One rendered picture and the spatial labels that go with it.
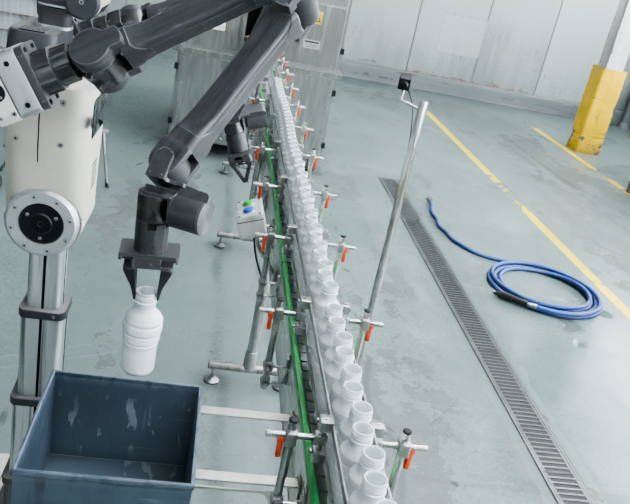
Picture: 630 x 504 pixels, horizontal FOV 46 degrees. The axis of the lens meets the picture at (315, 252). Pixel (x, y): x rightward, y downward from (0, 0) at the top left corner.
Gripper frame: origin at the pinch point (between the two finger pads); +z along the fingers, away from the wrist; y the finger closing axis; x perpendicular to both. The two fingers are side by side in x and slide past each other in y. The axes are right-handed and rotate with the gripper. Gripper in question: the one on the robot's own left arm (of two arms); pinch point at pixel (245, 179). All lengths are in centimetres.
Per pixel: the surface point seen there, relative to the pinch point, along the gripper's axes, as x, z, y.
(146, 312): 16, -10, -92
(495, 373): -100, 164, 104
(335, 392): -14, 12, -97
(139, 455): 31, 34, -75
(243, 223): 2.5, 9.7, -10.2
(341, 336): -17, 9, -82
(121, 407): 32, 21, -75
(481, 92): -346, 246, 957
